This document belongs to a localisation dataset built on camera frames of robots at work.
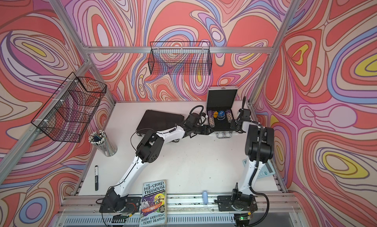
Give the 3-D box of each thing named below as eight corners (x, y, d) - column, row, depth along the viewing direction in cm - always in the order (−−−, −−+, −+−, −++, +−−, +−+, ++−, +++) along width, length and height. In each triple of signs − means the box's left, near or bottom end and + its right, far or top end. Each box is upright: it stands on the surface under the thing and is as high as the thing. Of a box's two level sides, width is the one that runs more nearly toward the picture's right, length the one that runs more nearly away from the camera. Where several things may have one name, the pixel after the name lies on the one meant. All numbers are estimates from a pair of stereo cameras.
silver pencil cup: (102, 157, 92) (85, 142, 78) (106, 146, 98) (92, 130, 83) (114, 157, 92) (101, 142, 78) (118, 146, 98) (106, 130, 83)
